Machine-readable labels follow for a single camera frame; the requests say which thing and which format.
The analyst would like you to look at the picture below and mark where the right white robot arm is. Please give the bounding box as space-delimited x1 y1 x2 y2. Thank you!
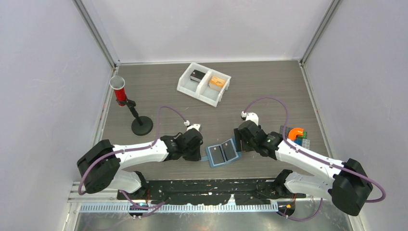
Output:
234 121 373 216

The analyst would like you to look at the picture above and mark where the white divided plastic bin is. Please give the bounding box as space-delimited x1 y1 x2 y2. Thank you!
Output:
177 62 231 107

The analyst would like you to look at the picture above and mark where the black card box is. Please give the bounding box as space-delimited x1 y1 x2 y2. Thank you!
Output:
190 69 206 83

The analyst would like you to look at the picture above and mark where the orange toy brick arch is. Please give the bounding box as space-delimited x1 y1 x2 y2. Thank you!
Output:
288 128 304 141

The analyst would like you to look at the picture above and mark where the orange card box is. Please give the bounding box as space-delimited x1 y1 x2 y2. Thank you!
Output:
208 76 227 91

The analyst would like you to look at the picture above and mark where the purple cable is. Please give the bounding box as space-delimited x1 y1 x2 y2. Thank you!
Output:
77 106 191 218
241 96 386 222

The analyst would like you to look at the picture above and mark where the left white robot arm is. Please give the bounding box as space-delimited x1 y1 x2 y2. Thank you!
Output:
77 126 203 199

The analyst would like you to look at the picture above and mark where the blue leather card holder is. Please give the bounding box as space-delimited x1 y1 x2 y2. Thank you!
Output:
200 138 242 168

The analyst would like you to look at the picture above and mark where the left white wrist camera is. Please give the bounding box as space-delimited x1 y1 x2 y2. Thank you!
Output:
183 120 201 132

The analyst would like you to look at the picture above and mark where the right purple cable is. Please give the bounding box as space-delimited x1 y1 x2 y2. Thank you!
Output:
241 96 386 222

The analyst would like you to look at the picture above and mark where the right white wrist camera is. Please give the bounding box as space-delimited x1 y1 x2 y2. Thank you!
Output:
241 111 259 126

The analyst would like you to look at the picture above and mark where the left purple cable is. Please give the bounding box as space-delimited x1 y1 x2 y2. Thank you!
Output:
77 106 191 218

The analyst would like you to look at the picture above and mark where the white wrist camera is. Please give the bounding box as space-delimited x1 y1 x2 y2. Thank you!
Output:
183 120 201 132
241 111 259 126

